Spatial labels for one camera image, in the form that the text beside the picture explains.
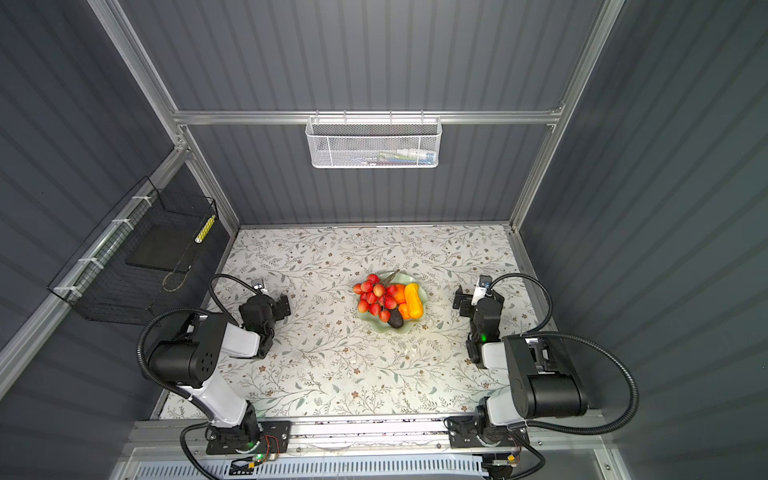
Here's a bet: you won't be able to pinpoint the small orange tangerine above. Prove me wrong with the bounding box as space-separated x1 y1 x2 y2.
398 303 411 321

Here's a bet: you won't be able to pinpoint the bottles in white basket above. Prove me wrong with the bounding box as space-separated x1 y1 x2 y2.
352 149 438 168

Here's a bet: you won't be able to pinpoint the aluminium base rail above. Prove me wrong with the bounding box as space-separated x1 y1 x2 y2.
119 410 607 460

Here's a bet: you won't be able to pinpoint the black wire basket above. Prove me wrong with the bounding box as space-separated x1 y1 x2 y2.
48 178 220 325

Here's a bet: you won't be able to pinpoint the dark avocado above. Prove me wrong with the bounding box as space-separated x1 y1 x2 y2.
387 309 405 329

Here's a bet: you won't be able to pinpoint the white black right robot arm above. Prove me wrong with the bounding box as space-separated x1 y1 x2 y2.
446 283 588 447

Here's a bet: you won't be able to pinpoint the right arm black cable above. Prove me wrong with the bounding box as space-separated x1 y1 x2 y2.
487 272 640 436

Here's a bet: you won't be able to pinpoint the white wire mesh basket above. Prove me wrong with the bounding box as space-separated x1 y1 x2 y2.
305 117 443 169

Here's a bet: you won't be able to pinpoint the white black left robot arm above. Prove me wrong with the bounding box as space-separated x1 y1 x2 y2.
137 292 291 453

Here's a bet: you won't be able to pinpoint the black pad in basket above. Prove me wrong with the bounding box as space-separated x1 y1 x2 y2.
126 224 202 273

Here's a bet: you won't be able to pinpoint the yellow squash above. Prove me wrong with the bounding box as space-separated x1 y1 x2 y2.
404 283 424 319

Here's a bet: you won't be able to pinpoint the red grape bunch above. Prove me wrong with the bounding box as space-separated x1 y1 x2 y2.
353 270 401 323

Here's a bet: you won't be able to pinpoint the yellow marker in basket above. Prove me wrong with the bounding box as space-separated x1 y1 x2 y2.
194 215 217 244

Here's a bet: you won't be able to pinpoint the white vent panel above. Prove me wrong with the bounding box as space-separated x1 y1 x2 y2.
137 454 490 480

